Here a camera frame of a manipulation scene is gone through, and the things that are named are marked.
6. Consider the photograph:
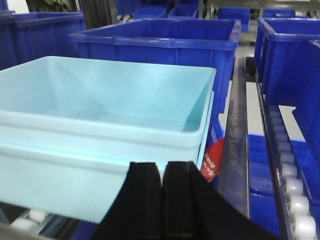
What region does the dark blue bin lower right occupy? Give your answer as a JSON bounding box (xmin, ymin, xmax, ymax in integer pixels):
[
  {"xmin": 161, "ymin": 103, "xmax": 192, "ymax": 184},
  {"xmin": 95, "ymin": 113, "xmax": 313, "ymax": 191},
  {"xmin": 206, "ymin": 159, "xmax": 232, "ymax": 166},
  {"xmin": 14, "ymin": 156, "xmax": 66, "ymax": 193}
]
[{"xmin": 247, "ymin": 133, "xmax": 320, "ymax": 238}]

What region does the dark blue bin behind middle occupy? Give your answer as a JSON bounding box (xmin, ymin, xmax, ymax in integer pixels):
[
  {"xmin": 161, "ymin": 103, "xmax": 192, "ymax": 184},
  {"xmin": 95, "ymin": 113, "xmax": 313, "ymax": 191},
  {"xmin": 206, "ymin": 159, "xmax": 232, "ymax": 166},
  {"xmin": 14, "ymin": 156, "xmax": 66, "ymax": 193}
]
[{"xmin": 68, "ymin": 18, "xmax": 242, "ymax": 118}]

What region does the dark blue bin upper left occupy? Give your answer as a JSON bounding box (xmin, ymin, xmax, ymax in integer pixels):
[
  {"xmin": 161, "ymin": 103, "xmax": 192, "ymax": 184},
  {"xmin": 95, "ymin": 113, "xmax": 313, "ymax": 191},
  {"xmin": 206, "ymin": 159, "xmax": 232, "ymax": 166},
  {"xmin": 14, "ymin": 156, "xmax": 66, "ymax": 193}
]
[{"xmin": 0, "ymin": 10, "xmax": 86, "ymax": 70}]

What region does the dark blue bin upper right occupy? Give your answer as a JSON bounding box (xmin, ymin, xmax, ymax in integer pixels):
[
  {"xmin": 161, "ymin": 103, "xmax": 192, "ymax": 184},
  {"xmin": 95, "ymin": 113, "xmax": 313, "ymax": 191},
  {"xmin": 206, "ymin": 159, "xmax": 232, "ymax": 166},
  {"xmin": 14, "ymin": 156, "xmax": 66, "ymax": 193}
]
[{"xmin": 254, "ymin": 17, "xmax": 320, "ymax": 157}]

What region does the dark blue bin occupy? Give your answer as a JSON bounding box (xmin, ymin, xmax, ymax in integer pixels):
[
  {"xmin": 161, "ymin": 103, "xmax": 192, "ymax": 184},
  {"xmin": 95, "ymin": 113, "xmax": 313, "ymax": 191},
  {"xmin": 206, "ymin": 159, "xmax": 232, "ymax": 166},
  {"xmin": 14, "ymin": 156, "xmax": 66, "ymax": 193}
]
[
  {"xmin": 68, "ymin": 18, "xmax": 242, "ymax": 118},
  {"xmin": 254, "ymin": 17, "xmax": 320, "ymax": 157},
  {"xmin": 0, "ymin": 10, "xmax": 86, "ymax": 70},
  {"xmin": 247, "ymin": 133, "xmax": 320, "ymax": 238}
]

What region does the light blue plastic bin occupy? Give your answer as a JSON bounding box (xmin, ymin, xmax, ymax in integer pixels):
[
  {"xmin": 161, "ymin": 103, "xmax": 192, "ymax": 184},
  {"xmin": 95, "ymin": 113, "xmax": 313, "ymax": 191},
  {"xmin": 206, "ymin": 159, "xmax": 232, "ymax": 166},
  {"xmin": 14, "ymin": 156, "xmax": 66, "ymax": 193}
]
[{"xmin": 0, "ymin": 56, "xmax": 216, "ymax": 223}]

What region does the white roller track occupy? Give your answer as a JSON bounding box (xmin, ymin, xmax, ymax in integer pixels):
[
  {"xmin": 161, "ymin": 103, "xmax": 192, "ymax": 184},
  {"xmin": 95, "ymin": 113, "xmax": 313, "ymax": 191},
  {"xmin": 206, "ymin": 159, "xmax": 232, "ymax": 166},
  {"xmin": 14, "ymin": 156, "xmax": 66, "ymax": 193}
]
[{"xmin": 268, "ymin": 107, "xmax": 318, "ymax": 240}]

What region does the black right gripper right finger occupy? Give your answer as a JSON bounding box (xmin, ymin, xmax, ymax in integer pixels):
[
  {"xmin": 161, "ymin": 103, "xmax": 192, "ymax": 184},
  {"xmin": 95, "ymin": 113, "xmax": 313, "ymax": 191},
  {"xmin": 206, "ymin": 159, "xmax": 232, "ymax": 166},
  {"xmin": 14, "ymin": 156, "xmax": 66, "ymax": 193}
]
[{"xmin": 162, "ymin": 161, "xmax": 278, "ymax": 240}]

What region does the red label tag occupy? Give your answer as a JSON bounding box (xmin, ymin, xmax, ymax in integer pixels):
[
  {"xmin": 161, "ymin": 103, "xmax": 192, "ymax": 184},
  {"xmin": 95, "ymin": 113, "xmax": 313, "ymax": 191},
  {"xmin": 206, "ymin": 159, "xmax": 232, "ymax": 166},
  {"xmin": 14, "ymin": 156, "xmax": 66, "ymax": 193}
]
[{"xmin": 200, "ymin": 137, "xmax": 225, "ymax": 183}]

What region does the metal shelf divider rail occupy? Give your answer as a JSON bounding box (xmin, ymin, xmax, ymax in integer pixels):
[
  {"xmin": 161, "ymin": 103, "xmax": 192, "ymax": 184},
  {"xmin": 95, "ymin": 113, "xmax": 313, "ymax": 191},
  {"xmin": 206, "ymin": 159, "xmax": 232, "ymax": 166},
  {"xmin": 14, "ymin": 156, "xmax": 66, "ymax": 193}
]
[{"xmin": 218, "ymin": 56, "xmax": 250, "ymax": 218}]

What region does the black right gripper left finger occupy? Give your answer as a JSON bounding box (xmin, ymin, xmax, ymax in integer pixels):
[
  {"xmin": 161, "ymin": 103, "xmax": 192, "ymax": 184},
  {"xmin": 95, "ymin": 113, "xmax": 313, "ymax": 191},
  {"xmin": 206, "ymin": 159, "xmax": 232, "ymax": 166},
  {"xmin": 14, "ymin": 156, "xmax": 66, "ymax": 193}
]
[{"xmin": 91, "ymin": 162, "xmax": 162, "ymax": 240}]

